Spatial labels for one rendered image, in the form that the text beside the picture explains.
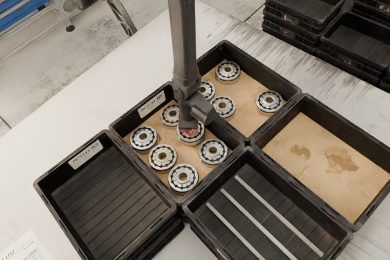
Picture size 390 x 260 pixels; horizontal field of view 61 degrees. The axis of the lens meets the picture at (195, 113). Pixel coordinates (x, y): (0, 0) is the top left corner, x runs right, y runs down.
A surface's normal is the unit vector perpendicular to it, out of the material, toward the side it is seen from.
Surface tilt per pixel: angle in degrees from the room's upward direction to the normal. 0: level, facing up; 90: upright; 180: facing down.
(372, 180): 0
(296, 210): 0
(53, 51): 0
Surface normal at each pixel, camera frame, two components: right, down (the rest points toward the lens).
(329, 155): -0.09, -0.55
